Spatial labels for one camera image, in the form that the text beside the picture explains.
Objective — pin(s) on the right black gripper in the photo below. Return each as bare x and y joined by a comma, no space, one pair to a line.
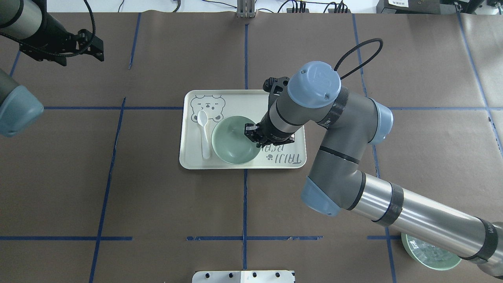
272,133

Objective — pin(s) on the white pedestal base plate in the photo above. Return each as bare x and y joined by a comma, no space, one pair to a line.
245,276

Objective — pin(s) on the white plastic spoon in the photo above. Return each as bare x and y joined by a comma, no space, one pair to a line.
202,120

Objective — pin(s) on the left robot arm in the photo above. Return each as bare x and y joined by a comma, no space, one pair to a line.
43,38

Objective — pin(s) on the aluminium frame post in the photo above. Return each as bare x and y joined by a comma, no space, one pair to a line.
246,9

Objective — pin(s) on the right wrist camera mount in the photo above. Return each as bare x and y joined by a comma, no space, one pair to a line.
275,85

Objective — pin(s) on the cream bear tray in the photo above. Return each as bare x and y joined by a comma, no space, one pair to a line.
221,104

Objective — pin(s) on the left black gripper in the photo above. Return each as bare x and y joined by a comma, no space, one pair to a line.
50,36

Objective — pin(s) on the green bowl with ice cubes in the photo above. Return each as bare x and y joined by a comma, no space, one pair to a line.
428,255

